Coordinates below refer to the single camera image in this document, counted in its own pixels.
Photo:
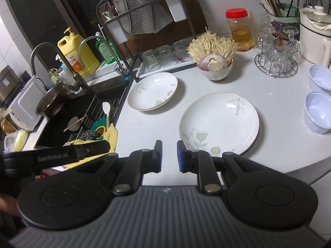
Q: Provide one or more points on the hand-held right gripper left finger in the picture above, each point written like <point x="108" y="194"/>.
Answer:
<point x="159" y="159"/>

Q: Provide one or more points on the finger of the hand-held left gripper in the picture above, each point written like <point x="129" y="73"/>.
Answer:
<point x="94" y="148"/>

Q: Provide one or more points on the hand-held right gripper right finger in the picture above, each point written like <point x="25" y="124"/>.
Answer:
<point x="180" y="159"/>

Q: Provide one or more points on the large white floral plate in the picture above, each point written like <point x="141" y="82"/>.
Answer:
<point x="219" y="124"/>

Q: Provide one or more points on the white deep plate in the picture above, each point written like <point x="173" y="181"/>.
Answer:
<point x="152" y="93"/>

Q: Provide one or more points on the pale lavender plastic bowl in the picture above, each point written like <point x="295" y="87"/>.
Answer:
<point x="318" y="113"/>
<point x="320" y="78"/>

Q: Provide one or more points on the person's left hand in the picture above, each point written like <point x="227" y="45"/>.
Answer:
<point x="9" y="204"/>

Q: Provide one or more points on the steel wool scrubber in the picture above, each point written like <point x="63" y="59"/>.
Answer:
<point x="89" y="135"/>

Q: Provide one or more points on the green sunflower sponge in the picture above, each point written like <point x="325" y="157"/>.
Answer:
<point x="99" y="128"/>

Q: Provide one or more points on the yellow cloth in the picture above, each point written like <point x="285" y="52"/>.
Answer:
<point x="112" y="137"/>

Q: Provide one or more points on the white ladle spoon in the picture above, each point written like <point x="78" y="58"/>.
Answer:
<point x="106" y="108"/>

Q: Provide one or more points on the black kitchen sink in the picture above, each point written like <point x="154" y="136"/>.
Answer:
<point x="64" y="113"/>

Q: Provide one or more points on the white countertop appliance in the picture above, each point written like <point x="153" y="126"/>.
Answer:
<point x="25" y="106"/>

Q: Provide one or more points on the steel saucepan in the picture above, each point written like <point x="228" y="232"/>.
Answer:
<point x="50" y="103"/>

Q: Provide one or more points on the white drain tray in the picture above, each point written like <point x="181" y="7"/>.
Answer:
<point x="160" y="68"/>

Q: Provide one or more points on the white bowl with vegetables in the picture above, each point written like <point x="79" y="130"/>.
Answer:
<point x="217" y="74"/>

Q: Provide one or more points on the yellow detergent bottle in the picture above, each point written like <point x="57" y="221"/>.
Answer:
<point x="75" y="54"/>

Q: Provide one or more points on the green soap bottle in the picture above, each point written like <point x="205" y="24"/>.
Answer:
<point x="104" y="50"/>

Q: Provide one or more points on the cut purple onion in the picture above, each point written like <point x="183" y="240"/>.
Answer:
<point x="206" y="62"/>

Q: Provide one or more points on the clear drinking glass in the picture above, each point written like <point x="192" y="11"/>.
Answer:
<point x="148" y="56"/>
<point x="179" y="49"/>
<point x="165" y="52"/>

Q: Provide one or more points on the curved steel faucet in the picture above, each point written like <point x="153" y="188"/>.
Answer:
<point x="90" y="40"/>

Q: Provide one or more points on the dark metal faucet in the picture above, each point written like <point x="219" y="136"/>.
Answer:
<point x="44" y="47"/>

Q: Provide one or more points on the enoki mushroom bunch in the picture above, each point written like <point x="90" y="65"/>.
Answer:
<point x="209" y="44"/>

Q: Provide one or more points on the wooden cutting board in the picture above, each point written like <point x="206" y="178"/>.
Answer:
<point x="181" y="33"/>

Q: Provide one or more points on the clear jar with red lid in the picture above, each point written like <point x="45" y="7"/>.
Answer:
<point x="239" y="31"/>

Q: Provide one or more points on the grey patterned towel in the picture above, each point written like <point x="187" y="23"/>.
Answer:
<point x="135" y="10"/>

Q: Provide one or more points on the white utensil holder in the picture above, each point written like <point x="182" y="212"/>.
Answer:
<point x="175" y="7"/>

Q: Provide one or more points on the white pot with lid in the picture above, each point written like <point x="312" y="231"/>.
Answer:
<point x="314" y="38"/>

